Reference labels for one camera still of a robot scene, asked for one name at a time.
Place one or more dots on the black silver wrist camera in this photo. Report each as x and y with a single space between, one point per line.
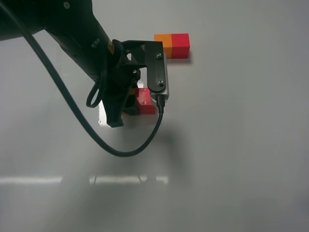
157 73

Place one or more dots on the orange template block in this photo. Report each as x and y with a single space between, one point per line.
166 40

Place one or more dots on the red template block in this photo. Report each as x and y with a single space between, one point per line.
180 45

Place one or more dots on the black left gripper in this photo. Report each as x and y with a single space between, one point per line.
119 73

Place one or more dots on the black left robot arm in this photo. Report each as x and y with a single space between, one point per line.
73 25

